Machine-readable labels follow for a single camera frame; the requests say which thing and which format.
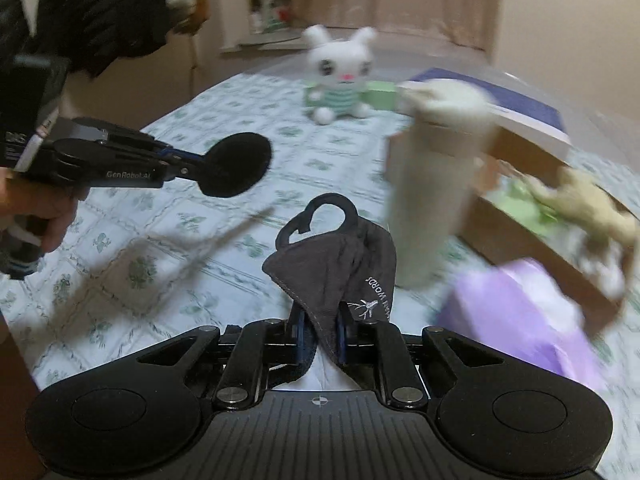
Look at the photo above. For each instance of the black pouch with red dot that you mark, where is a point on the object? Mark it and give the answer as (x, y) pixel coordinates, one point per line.
(235, 165)

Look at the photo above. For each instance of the cream fluffy towel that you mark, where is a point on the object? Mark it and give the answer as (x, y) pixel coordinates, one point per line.
(595, 210)

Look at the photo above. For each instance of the dark grey face mask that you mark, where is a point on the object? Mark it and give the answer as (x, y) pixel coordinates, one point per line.
(325, 270)

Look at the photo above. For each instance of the light green box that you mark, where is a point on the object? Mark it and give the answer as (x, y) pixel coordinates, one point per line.
(382, 97)

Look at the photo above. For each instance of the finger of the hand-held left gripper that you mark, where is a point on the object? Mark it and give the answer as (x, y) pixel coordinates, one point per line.
(182, 154)
(187, 170)

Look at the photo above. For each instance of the white bunny plush toy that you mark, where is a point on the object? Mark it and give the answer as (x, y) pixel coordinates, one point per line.
(340, 60)

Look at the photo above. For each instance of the light green cloth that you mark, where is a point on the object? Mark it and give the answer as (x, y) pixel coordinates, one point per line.
(520, 205)

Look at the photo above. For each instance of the white face mask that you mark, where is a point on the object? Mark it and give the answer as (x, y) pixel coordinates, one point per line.
(600, 270)

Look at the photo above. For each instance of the cream thermos bottle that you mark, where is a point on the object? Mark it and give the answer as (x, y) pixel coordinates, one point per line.
(430, 200)

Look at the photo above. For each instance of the brown cardboard box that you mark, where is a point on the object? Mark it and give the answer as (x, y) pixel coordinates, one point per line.
(525, 255)

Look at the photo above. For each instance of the clear plastic cover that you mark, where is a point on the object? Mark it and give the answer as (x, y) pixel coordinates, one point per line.
(600, 110)

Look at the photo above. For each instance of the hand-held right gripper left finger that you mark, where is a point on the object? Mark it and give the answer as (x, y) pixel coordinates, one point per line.
(299, 332)

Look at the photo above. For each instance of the purple tissue pack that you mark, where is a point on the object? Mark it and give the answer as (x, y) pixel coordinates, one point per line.
(510, 320)

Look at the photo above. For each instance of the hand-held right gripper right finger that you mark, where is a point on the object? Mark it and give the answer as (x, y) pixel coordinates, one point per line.
(341, 335)

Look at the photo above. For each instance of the blue and white flat box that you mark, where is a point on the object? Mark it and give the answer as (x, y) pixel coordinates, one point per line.
(520, 105)

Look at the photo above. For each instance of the person's left hand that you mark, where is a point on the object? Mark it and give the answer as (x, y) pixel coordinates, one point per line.
(45, 210)

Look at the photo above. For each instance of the floral tablecloth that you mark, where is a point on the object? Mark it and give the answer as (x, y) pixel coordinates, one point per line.
(300, 160)

